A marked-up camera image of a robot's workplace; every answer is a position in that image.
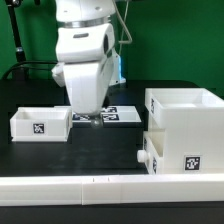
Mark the white front drawer box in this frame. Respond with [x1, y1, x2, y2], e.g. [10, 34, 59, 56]
[137, 131, 164, 175]

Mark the white drawer cabinet frame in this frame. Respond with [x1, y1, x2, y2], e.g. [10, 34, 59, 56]
[145, 88, 224, 174]

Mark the white front rail wall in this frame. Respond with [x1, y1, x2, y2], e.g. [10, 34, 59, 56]
[0, 174, 224, 206]

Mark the white marker base plate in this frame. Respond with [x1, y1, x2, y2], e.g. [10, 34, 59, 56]
[54, 105, 142, 124]

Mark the white rear drawer box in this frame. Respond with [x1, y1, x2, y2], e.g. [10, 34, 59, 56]
[10, 106, 72, 142]

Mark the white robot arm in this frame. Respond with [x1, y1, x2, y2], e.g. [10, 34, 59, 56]
[52, 0, 120, 117]

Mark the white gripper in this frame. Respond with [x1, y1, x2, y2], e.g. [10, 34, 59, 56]
[63, 57, 112, 116]

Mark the black stand pole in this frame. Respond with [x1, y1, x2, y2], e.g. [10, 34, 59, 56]
[3, 0, 28, 81]

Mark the white drawer box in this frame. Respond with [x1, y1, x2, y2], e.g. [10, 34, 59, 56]
[10, 106, 72, 142]
[137, 131, 164, 175]

